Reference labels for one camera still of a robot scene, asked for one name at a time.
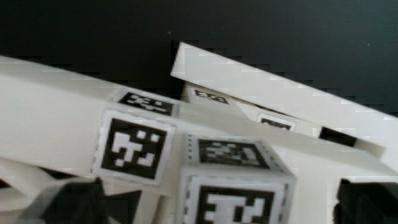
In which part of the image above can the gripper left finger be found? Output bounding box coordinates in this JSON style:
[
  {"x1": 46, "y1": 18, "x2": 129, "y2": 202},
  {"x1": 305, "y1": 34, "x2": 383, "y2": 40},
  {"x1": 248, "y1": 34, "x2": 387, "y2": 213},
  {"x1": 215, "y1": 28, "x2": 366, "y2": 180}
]
[{"x1": 23, "y1": 179, "x2": 142, "y2": 224}]

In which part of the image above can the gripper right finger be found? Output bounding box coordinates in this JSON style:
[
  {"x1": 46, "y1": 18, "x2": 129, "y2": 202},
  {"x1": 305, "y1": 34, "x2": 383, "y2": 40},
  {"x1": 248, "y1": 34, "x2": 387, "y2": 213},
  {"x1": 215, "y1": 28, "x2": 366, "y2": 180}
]
[{"x1": 334, "y1": 179, "x2": 398, "y2": 224}]

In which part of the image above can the white chair back frame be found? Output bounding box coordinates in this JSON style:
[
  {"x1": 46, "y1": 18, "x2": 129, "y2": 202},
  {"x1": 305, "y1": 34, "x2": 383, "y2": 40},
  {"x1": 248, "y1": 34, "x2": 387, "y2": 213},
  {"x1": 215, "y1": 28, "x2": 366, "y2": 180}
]
[{"x1": 0, "y1": 57, "x2": 398, "y2": 224}]

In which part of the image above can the white U-shaped fence frame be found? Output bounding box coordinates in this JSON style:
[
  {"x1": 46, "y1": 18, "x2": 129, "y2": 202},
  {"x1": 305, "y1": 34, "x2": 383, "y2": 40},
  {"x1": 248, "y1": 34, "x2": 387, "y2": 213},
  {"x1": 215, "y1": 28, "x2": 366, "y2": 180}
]
[{"x1": 170, "y1": 43, "x2": 398, "y2": 152}]

